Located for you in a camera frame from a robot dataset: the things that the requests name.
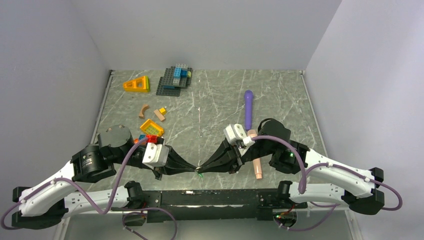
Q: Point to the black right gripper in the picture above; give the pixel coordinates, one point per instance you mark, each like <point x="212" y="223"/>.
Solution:
<point x="226" y="151"/>

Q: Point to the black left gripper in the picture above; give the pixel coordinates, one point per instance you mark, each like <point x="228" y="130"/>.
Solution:
<point x="176" y="164"/>

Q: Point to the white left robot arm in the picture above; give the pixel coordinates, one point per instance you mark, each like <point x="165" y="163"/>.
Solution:
<point x="89" y="181"/>

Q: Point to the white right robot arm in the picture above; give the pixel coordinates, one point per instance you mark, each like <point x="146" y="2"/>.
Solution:
<point x="322" y="180"/>

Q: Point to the beige toy microphone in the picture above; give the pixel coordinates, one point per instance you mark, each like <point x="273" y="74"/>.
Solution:
<point x="257" y="165"/>

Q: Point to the colourful brick boat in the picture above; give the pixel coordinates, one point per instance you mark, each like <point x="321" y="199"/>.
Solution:
<point x="140" y="138"/>

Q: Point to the yellow window brick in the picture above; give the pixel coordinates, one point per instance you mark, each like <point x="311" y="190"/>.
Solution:
<point x="149" y="127"/>

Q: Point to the straight tan wooden block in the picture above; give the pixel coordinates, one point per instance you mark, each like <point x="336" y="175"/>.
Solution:
<point x="159" y="115"/>

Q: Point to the yellow cube block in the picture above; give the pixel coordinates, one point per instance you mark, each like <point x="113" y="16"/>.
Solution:
<point x="163" y="110"/>

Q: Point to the curved tan wooden block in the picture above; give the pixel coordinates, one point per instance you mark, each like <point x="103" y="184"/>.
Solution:
<point x="141" y="114"/>

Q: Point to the purple toy microphone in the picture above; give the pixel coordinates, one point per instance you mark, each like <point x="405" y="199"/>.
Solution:
<point x="248" y="106"/>

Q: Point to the orange triangular brick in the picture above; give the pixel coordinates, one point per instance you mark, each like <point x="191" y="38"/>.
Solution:
<point x="137" y="85"/>

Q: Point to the grey blue brick stack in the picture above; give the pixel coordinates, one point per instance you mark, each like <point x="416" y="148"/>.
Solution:
<point x="174" y="79"/>

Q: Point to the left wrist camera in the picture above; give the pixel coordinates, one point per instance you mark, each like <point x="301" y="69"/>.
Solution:
<point x="155" y="155"/>

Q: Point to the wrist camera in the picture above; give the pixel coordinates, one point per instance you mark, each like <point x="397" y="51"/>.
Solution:
<point x="155" y="155"/>
<point x="237" y="137"/>

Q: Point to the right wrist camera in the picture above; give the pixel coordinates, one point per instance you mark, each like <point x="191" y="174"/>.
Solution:
<point x="237" y="137"/>

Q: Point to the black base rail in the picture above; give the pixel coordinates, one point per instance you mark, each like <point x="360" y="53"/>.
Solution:
<point x="214" y="204"/>

